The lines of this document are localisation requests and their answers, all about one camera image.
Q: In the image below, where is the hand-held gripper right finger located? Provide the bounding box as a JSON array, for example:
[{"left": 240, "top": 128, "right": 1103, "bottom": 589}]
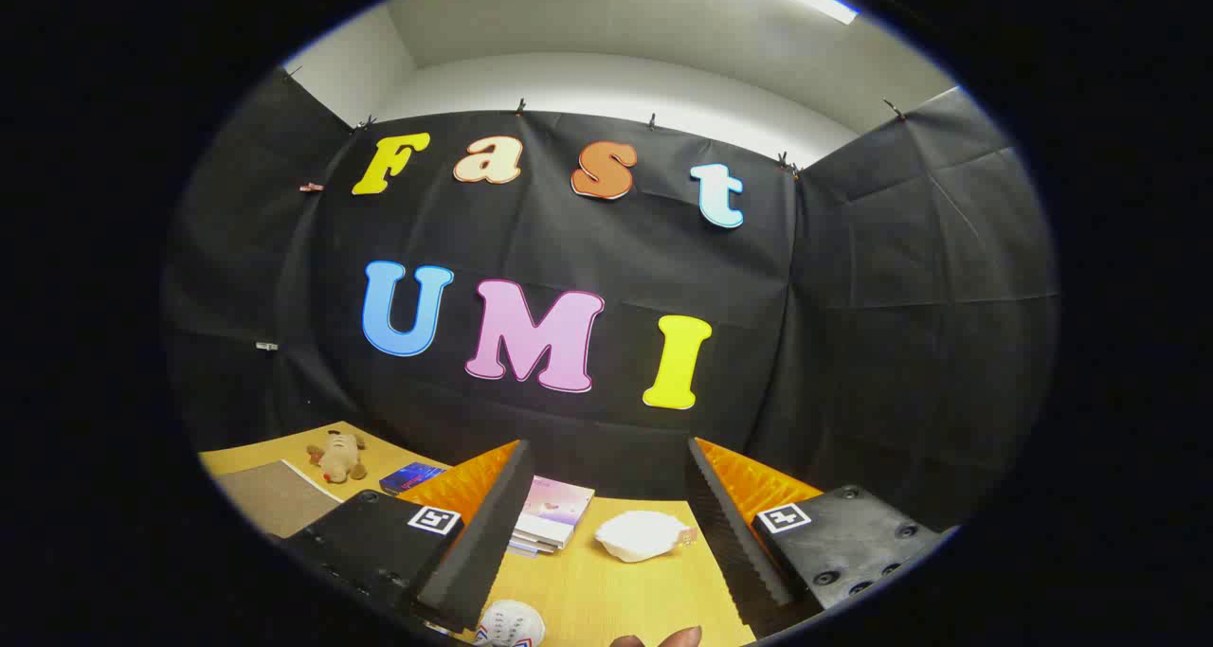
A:
[{"left": 686, "top": 436, "right": 960, "bottom": 640}]

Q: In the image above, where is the white ribbed soft item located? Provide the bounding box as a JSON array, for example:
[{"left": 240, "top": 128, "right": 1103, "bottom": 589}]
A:
[{"left": 594, "top": 511, "right": 697, "bottom": 564}]

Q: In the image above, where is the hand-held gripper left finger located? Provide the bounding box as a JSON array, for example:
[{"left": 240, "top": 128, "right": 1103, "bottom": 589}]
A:
[{"left": 270, "top": 440, "right": 535, "bottom": 634}]

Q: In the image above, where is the pink cover book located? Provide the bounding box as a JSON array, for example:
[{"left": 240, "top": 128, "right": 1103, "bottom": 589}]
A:
[{"left": 516, "top": 476, "right": 596, "bottom": 548}]

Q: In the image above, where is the white striped canvas shoe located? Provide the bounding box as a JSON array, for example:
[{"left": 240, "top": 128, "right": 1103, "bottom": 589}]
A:
[{"left": 474, "top": 600, "right": 547, "bottom": 647}]

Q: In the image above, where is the beige fabric storage box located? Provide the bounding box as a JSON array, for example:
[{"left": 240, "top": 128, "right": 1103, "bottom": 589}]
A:
[{"left": 213, "top": 459, "right": 342, "bottom": 539}]

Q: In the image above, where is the tan plush dog toy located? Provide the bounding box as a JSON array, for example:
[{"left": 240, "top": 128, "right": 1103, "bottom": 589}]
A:
[{"left": 305, "top": 429, "right": 369, "bottom": 484}]

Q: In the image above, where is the dark blue book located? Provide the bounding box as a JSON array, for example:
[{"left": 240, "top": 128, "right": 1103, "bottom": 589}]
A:
[{"left": 379, "top": 461, "right": 446, "bottom": 496}]

